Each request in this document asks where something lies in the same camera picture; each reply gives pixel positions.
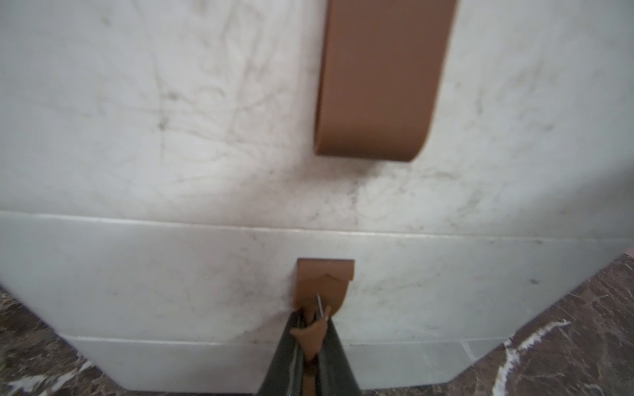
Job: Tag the white drawer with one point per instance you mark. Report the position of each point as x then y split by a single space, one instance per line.
178 283

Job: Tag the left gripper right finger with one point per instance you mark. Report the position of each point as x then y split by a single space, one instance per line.
335 376

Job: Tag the white three-drawer cabinet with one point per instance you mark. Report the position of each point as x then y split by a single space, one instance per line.
202 112

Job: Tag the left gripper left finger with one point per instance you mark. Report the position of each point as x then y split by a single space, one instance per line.
285 373

